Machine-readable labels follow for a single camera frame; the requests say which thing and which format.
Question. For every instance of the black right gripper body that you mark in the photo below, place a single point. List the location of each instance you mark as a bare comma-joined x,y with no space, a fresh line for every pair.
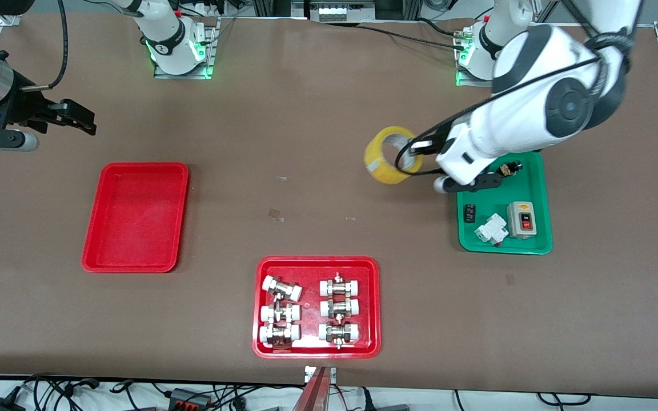
22,106

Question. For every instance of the yellow tape roll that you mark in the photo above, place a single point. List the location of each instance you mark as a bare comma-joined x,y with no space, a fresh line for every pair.
377,157

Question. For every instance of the green plastic tray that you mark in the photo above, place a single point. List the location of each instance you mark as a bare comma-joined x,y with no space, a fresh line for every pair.
494,202

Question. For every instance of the empty red plastic tray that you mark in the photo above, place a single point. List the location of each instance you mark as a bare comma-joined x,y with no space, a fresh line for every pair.
135,220

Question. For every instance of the red tray holding fittings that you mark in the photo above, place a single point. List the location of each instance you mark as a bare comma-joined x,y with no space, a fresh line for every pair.
311,308

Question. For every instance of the white circuit breaker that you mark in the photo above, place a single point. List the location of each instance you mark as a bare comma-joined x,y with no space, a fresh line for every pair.
491,229

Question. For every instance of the white power strip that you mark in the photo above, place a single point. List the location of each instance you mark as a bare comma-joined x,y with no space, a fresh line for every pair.
345,12

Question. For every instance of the metal white-capped pipe fitting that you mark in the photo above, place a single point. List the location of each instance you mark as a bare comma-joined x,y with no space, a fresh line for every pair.
338,332
281,288
339,308
339,286
280,313
279,334

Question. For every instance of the black power adapter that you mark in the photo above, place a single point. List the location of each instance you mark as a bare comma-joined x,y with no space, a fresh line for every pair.
0,405

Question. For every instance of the black connector box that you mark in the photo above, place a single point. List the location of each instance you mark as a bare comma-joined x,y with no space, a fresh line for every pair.
189,398

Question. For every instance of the small black knob switch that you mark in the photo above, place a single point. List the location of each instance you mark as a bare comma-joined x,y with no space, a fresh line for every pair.
510,168

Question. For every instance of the black rocker switch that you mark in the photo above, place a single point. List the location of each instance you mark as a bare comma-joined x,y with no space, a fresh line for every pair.
470,213

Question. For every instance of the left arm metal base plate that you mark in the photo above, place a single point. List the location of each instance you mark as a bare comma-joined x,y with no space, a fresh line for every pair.
463,80

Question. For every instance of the grey push-button switch box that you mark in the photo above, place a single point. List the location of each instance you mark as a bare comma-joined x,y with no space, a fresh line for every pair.
521,220

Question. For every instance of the silver aluminium frame post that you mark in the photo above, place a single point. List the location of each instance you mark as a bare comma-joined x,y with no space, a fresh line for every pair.
9,21

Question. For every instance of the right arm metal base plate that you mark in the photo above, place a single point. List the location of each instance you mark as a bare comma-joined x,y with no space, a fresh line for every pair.
210,51

